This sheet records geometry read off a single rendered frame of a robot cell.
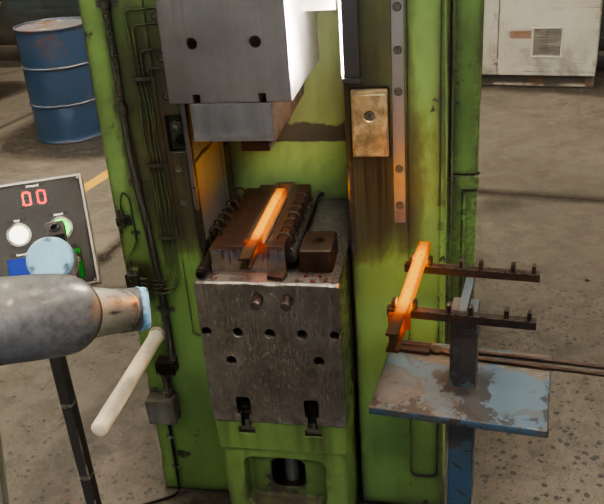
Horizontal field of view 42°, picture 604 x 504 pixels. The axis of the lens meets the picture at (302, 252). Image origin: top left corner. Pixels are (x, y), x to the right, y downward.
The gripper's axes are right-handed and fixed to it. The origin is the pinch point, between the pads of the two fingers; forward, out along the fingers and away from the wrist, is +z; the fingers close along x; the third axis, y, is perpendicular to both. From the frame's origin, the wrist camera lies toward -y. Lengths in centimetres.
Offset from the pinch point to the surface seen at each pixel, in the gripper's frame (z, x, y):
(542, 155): 277, 290, -41
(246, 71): -24, 49, -34
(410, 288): -32, 74, 22
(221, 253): 3.5, 38.2, 4.6
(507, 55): 406, 352, -147
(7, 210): 2.0, -11.7, -15.0
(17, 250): 2.0, -11.0, -4.9
